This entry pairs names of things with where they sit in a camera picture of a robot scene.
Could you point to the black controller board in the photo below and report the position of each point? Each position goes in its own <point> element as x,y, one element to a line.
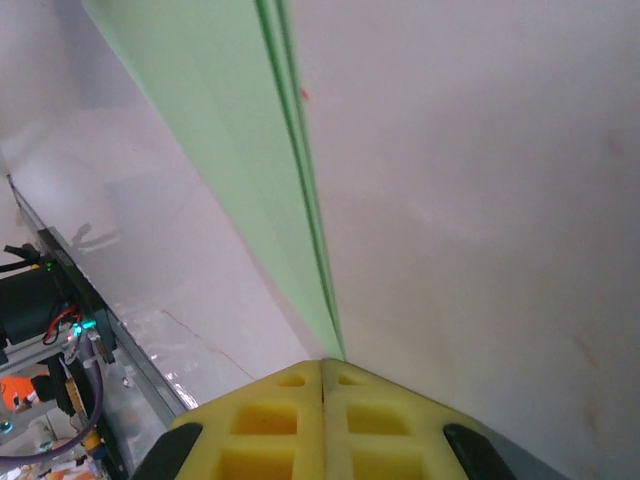
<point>75,330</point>

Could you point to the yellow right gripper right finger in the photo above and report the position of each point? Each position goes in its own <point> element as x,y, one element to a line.
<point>390,430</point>

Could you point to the orange and black object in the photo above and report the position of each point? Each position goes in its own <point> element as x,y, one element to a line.
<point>15,390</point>

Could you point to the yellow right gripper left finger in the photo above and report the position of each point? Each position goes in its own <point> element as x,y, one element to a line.
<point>260,430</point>

